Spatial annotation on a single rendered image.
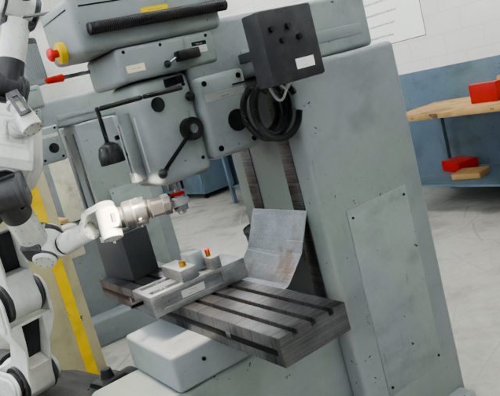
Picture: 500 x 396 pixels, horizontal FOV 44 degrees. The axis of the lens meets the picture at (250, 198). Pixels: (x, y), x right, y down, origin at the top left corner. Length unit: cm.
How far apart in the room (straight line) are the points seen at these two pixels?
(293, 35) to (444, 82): 469
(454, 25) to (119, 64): 480
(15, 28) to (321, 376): 155
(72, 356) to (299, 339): 235
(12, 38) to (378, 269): 146
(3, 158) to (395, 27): 526
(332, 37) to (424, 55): 430
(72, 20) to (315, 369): 134
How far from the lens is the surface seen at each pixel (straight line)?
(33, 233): 204
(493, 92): 546
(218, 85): 195
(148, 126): 185
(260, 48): 178
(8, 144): 202
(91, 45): 179
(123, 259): 245
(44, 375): 254
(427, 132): 671
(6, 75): 220
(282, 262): 213
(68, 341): 376
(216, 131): 193
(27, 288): 236
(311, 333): 163
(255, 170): 225
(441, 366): 255
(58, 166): 1034
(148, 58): 186
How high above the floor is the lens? 155
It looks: 11 degrees down
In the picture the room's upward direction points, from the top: 15 degrees counter-clockwise
